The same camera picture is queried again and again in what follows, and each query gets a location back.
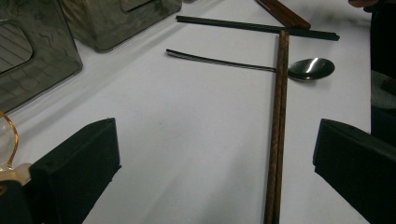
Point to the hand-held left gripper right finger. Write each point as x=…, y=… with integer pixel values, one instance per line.
x=358, y=174

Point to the transparent grey plastic bin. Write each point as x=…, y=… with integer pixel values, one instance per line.
x=102, y=28
x=46, y=62

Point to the clear glass gold-rimmed object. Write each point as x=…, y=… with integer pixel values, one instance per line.
x=12, y=174

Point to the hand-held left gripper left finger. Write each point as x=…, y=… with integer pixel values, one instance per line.
x=74, y=174

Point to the black chopstick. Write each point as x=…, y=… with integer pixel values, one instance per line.
x=233, y=26
x=233, y=23

